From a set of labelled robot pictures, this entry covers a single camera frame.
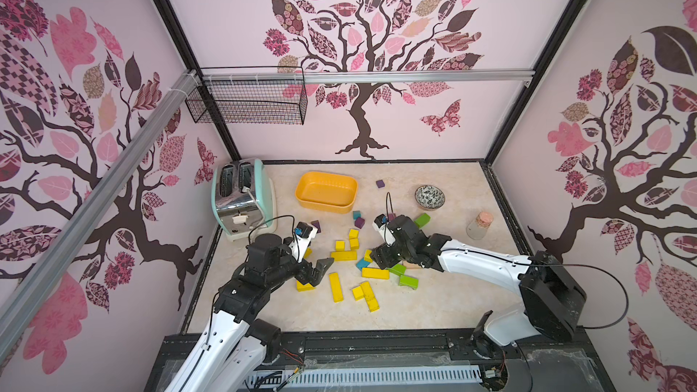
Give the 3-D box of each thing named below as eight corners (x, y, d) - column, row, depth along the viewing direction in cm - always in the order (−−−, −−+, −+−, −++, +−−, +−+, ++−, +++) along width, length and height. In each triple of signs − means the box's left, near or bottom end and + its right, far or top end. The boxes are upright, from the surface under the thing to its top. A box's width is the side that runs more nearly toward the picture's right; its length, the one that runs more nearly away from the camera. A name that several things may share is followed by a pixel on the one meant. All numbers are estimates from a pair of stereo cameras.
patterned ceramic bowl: (416, 210, 105) (417, 204, 102) (412, 191, 112) (414, 185, 109) (444, 210, 105) (447, 204, 102) (439, 191, 112) (442, 185, 109)
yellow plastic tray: (292, 207, 106) (290, 200, 103) (303, 176, 117) (302, 169, 114) (352, 215, 104) (352, 209, 101) (359, 183, 115) (359, 176, 111)
